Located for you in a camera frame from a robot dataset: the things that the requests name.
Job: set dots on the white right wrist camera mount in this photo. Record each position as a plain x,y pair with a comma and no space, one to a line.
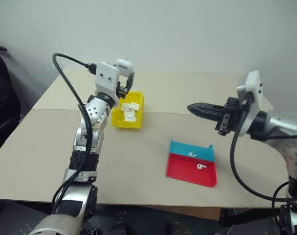
252,98

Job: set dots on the black metal table leg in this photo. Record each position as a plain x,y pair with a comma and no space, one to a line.
248,218

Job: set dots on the dark rounded shape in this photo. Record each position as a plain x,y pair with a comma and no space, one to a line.
178,228
117,228

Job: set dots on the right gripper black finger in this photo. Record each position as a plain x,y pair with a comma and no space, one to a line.
204,107
207,115

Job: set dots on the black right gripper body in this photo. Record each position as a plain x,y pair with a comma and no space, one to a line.
232,115

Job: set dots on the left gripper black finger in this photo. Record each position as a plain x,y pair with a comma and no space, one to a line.
119,79
130,82

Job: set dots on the black chair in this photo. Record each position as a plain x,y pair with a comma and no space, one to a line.
2,102

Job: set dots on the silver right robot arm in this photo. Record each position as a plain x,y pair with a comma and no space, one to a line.
285,132

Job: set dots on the red plastic tray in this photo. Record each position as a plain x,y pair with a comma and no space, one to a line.
187,175

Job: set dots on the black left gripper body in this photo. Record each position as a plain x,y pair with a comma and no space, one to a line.
121,90

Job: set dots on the white earbud case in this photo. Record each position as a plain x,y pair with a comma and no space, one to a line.
125,65

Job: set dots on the yellow plastic bin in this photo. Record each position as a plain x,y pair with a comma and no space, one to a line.
127,124

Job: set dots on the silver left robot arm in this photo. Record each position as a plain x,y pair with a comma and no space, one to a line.
92,113

